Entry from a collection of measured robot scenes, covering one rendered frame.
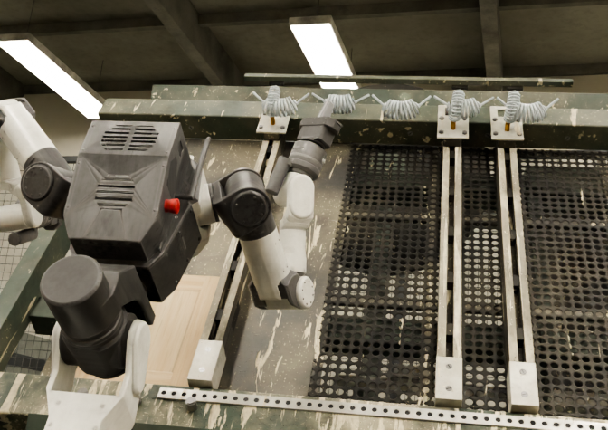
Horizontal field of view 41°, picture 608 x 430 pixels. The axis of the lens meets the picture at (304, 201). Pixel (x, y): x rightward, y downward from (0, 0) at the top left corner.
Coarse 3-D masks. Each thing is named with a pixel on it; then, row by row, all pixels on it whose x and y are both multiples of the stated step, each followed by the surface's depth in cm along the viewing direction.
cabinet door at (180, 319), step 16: (176, 288) 229; (192, 288) 228; (208, 288) 228; (160, 304) 225; (176, 304) 224; (192, 304) 224; (208, 304) 223; (160, 320) 220; (176, 320) 220; (192, 320) 219; (160, 336) 216; (176, 336) 215; (192, 336) 214; (160, 352) 211; (176, 352) 211; (192, 352) 210; (80, 368) 208; (160, 368) 207; (176, 368) 206; (160, 384) 203; (176, 384) 203
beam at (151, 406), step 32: (0, 384) 202; (32, 384) 202; (96, 384) 200; (0, 416) 197; (160, 416) 192; (192, 416) 191; (224, 416) 190; (256, 416) 190; (288, 416) 189; (320, 416) 188; (352, 416) 188; (544, 416) 184
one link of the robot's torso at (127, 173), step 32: (96, 128) 174; (128, 128) 173; (160, 128) 172; (96, 160) 168; (128, 160) 167; (160, 160) 166; (192, 160) 181; (96, 192) 165; (128, 192) 164; (160, 192) 163; (192, 192) 171; (96, 224) 162; (128, 224) 161; (160, 224) 163; (192, 224) 176; (96, 256) 165; (128, 256) 163; (160, 256) 164; (192, 256) 179; (160, 288) 169
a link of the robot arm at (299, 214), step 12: (300, 180) 198; (288, 192) 198; (300, 192) 197; (312, 192) 198; (288, 204) 197; (300, 204) 197; (312, 204) 198; (288, 216) 196; (300, 216) 196; (312, 216) 198; (288, 228) 198; (300, 228) 198
